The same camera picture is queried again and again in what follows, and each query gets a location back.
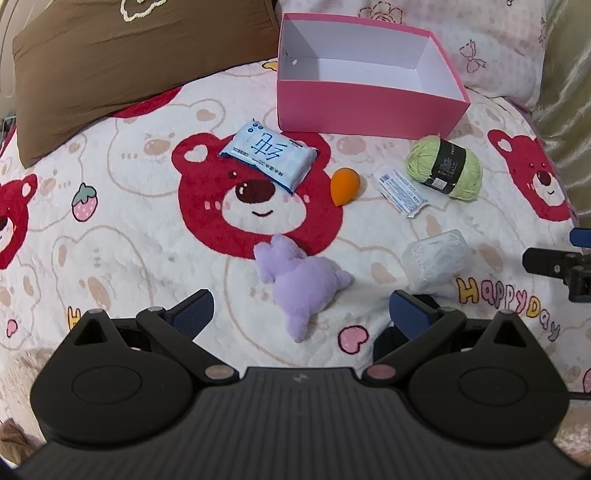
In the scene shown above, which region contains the brown pillow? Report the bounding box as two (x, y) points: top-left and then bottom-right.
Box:
(13, 1), (279, 168)

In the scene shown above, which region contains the blue white tissue pack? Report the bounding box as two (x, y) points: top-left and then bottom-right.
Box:
(219, 120), (318, 194)

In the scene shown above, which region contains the orange makeup sponge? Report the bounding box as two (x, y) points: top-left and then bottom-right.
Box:
(330, 168), (361, 207)

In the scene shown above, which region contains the pink cardboard box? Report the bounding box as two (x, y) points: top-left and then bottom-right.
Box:
(276, 13), (470, 140)

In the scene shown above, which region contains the green yarn ball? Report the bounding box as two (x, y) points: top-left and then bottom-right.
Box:
(406, 136), (483, 202)

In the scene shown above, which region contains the red bear print blanket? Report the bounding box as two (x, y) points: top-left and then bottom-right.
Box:
(1, 61), (590, 434)

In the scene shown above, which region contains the white bundle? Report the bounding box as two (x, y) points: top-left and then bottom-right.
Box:
(401, 229), (473, 294)

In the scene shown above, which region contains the small white wipes packet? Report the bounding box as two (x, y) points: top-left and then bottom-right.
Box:
(370, 166), (428, 219)

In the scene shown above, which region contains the gold satin curtain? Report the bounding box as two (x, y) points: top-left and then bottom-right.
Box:
(533, 0), (590, 227)

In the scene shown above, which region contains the purple plush toy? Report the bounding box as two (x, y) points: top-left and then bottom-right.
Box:
(253, 235), (355, 343)

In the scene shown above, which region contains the pink checkered pillow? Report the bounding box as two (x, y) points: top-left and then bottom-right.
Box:
(274, 0), (551, 110)

